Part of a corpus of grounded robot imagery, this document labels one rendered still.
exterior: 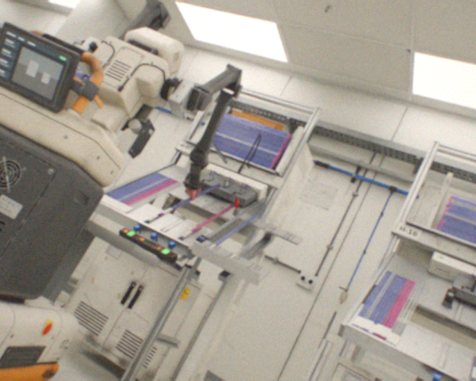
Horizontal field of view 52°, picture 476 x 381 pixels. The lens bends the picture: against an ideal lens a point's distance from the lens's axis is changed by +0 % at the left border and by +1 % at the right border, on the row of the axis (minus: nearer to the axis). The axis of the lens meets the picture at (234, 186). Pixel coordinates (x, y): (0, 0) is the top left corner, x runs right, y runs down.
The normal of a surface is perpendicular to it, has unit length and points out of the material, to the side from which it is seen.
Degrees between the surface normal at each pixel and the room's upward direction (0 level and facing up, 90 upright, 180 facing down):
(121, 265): 90
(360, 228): 90
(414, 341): 45
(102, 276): 90
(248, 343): 90
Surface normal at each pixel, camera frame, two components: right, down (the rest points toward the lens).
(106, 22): 0.83, 0.33
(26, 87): -0.27, 0.07
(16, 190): -0.08, -0.32
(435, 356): 0.13, -0.89
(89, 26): -0.29, -0.41
